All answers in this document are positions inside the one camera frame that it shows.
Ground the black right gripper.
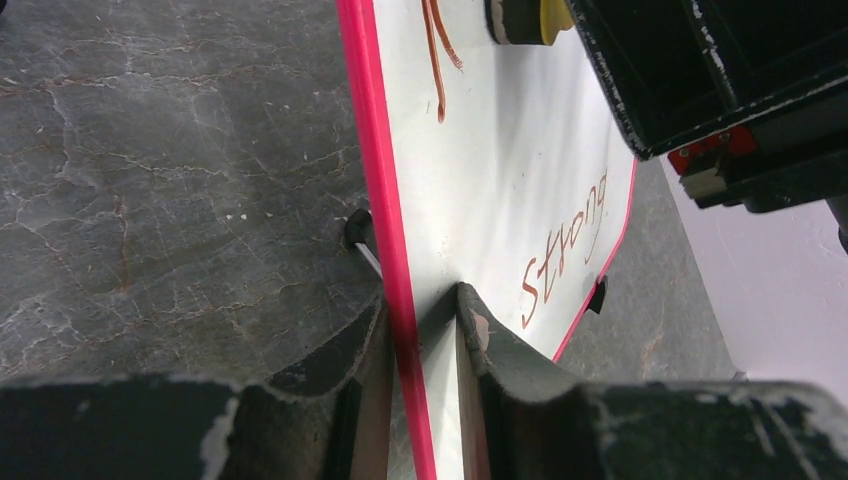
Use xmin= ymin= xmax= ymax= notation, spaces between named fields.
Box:
xmin=570 ymin=1 xmax=847 ymax=214

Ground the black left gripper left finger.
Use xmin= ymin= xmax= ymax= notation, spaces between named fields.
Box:
xmin=1 ymin=296 xmax=393 ymax=479

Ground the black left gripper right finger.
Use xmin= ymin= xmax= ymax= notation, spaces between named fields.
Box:
xmin=456 ymin=282 xmax=847 ymax=479

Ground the yellow whiteboard eraser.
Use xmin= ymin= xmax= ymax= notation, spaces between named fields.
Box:
xmin=485 ymin=0 xmax=575 ymax=46

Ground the pink framed whiteboard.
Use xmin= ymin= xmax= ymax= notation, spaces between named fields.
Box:
xmin=337 ymin=1 xmax=635 ymax=479

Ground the black whiteboard easel stand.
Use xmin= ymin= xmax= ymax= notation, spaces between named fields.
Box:
xmin=344 ymin=208 xmax=383 ymax=279

